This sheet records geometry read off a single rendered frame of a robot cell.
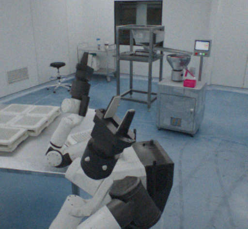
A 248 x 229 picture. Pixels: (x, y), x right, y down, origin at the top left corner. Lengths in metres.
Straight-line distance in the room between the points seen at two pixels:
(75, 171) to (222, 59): 6.02
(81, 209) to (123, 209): 0.17
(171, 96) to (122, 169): 3.03
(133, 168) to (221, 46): 5.70
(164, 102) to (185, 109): 0.33
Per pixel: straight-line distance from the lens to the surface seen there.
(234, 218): 2.85
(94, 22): 7.73
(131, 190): 0.87
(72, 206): 0.78
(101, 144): 0.65
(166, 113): 4.08
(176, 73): 4.11
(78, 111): 1.26
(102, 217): 0.89
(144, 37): 4.84
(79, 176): 0.73
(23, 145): 2.12
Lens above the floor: 1.81
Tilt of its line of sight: 20 degrees down
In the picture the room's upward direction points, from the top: straight up
